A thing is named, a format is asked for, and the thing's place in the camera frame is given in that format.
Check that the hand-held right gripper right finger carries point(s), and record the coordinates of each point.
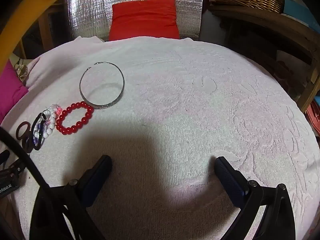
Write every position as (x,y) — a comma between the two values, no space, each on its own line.
(228,178)

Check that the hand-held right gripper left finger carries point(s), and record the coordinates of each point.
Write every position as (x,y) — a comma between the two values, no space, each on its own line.
(98,180)

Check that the silver bangle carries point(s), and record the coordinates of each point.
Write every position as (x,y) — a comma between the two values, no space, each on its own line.
(105,106)

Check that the pink cushion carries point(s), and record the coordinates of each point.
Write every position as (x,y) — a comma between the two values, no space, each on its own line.
(8,92)

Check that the white towel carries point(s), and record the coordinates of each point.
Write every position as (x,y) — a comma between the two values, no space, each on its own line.
(187,92)

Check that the red bag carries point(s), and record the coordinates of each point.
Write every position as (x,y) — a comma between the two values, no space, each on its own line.
(315,116)

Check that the gold crumpled cloth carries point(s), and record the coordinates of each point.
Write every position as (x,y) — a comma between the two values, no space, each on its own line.
(22,68)

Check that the wooden shelf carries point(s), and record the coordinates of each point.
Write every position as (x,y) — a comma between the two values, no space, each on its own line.
(287,30)

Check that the wooden cabinet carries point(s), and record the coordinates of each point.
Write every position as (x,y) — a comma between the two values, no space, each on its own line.
(53,22)

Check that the red cushion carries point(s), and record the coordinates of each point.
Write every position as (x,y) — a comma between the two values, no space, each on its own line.
(143,20)

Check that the silver foil insulation sheet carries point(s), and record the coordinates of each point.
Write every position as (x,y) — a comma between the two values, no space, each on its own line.
(85,10)

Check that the teal box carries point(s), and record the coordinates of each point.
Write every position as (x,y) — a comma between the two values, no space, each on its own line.
(300,12)

